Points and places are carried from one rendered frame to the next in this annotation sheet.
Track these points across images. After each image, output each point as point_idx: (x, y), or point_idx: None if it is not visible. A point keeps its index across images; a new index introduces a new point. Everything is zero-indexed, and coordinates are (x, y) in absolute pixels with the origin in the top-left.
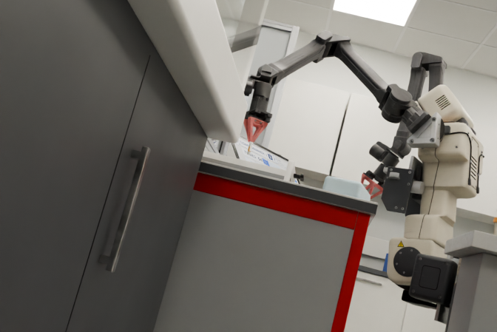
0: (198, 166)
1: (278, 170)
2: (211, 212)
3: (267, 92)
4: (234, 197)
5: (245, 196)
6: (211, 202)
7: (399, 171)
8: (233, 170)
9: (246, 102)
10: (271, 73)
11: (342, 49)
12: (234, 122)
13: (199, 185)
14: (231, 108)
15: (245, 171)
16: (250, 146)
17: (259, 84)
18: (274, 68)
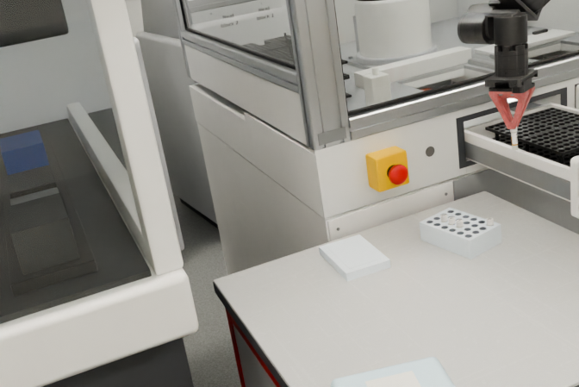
0: (178, 359)
1: (568, 172)
2: (265, 385)
3: (508, 34)
4: (270, 375)
5: (275, 379)
6: (261, 371)
7: None
8: (253, 339)
9: (166, 284)
10: None
11: None
12: (116, 349)
13: (249, 343)
14: (58, 363)
15: (259, 345)
16: (511, 136)
17: (494, 23)
18: None
